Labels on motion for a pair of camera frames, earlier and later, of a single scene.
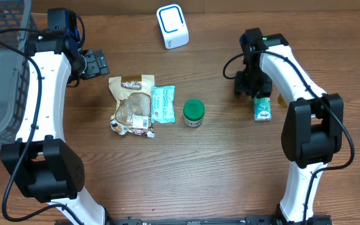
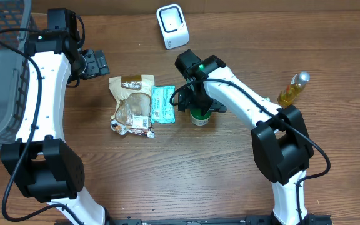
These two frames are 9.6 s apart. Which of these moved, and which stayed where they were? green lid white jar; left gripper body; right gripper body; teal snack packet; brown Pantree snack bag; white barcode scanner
Moved: green lid white jar; right gripper body
Stayed: left gripper body; teal snack packet; white barcode scanner; brown Pantree snack bag
